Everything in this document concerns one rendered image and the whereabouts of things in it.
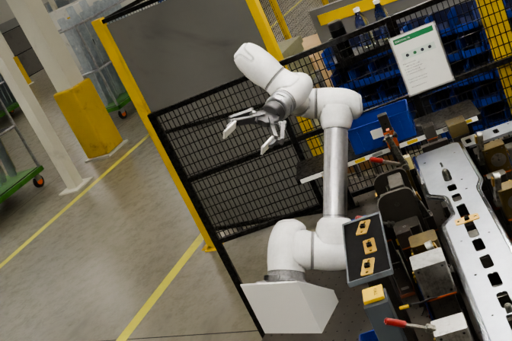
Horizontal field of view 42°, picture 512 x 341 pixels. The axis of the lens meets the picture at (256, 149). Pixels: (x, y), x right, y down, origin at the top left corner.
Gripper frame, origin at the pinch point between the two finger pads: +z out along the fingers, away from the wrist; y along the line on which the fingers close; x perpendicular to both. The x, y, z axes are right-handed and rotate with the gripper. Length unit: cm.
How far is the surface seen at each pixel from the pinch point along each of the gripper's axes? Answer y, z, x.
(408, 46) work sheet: 11, -135, 26
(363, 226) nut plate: 39, -17, 30
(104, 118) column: -465, -434, 456
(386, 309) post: 59, 18, 22
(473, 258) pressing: 74, -20, 27
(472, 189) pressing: 65, -62, 35
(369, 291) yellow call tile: 52, 16, 21
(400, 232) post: 50, -22, 31
